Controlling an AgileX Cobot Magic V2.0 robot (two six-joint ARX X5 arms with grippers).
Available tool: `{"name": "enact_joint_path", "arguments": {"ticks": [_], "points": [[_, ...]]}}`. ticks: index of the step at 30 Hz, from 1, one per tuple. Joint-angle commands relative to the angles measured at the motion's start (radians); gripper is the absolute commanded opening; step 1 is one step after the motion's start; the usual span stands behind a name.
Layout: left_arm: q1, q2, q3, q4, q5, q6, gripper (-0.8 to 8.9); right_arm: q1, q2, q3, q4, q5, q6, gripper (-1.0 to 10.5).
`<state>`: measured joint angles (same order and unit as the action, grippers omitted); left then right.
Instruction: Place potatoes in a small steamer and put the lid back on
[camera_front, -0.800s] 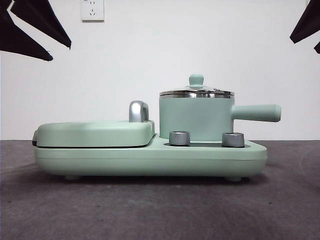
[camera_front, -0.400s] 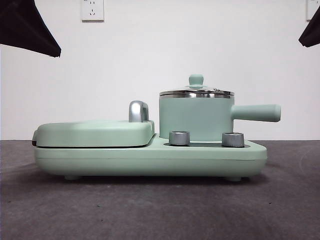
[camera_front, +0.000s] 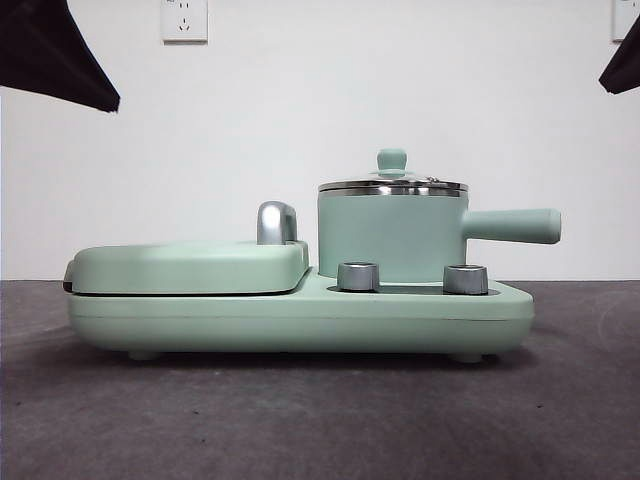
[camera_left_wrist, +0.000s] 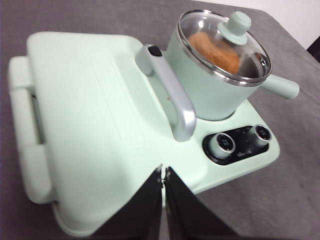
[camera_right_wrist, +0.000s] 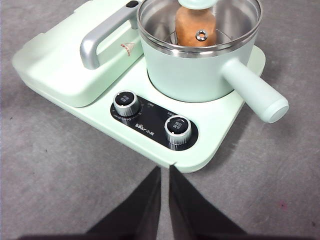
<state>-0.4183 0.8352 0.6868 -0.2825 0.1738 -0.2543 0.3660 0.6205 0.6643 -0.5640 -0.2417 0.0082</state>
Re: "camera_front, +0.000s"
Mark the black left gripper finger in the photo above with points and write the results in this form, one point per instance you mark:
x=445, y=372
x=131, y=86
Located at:
x=45, y=55

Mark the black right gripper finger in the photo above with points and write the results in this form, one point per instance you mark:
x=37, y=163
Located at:
x=625, y=70

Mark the glass pot lid green knob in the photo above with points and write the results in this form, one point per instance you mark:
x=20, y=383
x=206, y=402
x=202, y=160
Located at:
x=394, y=161

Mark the mint green steamer pot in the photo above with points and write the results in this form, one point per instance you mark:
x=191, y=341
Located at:
x=390, y=230

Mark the silver control knob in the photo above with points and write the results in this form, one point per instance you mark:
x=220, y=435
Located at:
x=358, y=276
x=466, y=280

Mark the mint green breakfast maker base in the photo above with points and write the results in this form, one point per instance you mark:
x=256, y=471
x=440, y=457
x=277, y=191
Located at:
x=200, y=320

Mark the white wall socket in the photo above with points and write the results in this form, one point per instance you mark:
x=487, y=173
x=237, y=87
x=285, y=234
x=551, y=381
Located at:
x=627, y=17
x=185, y=20

